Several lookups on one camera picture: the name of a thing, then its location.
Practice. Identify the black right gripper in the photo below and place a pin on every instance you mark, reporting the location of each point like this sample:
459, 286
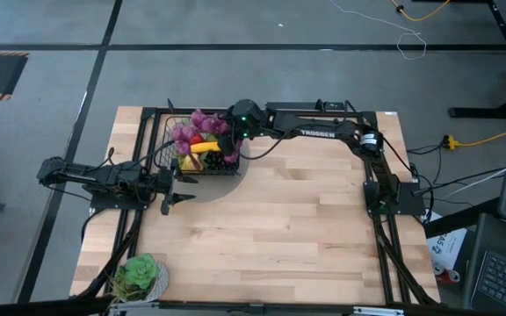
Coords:
246, 118

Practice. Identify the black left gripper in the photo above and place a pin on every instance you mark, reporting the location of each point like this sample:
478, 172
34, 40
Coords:
167, 188

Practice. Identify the black grape bunch with leaf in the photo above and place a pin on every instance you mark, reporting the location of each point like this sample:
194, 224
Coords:
218, 162

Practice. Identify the yellow banana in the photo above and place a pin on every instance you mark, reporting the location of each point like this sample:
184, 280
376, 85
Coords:
204, 147

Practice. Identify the yellow pear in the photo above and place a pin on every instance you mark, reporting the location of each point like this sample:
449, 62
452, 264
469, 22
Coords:
188, 163

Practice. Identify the red bell pepper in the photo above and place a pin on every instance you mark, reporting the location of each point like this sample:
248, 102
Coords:
197, 138

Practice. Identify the purple grape bunch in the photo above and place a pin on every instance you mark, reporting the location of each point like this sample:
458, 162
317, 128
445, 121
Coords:
182, 131

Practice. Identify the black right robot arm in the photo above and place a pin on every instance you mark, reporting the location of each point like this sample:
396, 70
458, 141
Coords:
319, 129

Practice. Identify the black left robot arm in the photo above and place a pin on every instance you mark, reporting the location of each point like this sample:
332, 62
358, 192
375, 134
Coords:
103, 177

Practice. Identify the grey round mat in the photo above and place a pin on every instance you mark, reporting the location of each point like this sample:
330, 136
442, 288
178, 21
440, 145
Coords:
218, 184

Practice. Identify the succulent in white patterned pot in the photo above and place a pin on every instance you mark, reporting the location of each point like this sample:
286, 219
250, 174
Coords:
141, 274

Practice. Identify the white cardboard box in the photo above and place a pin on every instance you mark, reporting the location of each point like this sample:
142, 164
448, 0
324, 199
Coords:
446, 246

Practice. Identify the red soda can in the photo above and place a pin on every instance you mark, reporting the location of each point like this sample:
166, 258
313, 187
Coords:
438, 268
453, 276

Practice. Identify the black laptop keyboard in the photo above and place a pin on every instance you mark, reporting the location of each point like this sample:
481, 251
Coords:
503, 281

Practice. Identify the black aluminium table frame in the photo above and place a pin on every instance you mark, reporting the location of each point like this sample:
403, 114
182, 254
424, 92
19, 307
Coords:
385, 263

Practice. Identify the black desk leg frame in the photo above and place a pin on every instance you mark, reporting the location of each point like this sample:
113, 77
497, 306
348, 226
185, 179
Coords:
490, 110

